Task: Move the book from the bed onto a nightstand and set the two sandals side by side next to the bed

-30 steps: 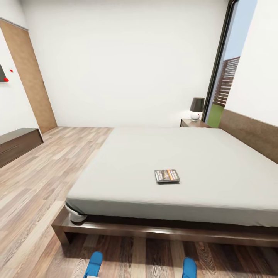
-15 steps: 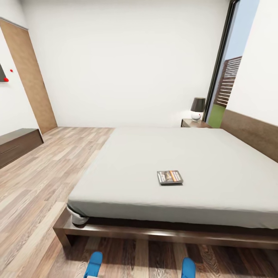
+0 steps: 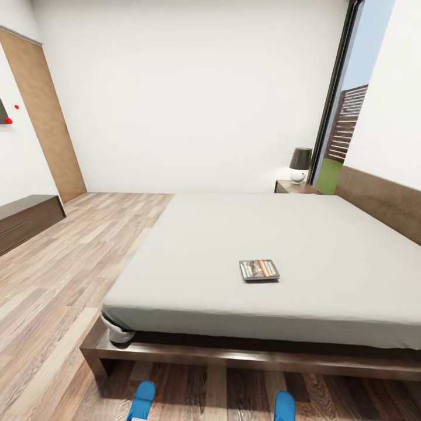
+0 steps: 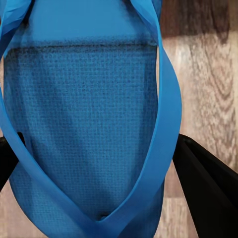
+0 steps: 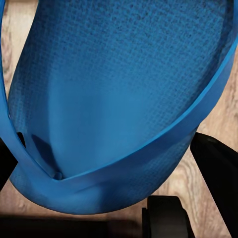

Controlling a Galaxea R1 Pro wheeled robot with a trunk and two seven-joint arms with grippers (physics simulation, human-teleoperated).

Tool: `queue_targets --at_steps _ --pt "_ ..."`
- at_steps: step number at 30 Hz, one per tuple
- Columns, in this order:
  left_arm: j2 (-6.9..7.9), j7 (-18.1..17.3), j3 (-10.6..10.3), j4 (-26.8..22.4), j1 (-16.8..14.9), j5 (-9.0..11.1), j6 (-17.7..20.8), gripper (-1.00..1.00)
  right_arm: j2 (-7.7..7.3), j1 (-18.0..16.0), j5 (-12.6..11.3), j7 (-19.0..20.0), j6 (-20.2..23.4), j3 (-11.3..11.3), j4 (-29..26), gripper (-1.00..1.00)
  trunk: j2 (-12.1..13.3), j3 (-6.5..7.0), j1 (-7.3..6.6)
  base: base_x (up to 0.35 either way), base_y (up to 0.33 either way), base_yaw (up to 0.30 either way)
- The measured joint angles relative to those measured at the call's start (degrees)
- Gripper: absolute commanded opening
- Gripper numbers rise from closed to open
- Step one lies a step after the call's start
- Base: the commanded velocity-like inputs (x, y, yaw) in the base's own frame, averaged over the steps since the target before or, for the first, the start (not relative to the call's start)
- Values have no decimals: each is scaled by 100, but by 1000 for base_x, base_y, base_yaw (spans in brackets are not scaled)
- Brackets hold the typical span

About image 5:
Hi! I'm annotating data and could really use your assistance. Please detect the sandal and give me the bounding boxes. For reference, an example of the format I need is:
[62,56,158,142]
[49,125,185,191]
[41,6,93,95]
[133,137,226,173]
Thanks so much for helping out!
[0,0,238,215]

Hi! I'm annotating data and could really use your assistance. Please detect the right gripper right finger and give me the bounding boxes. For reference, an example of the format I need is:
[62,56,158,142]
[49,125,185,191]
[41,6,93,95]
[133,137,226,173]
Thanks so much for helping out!
[190,132,238,238]

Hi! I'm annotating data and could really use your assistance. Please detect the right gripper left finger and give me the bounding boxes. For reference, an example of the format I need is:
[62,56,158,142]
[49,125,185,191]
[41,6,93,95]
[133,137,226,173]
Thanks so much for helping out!
[0,132,25,191]

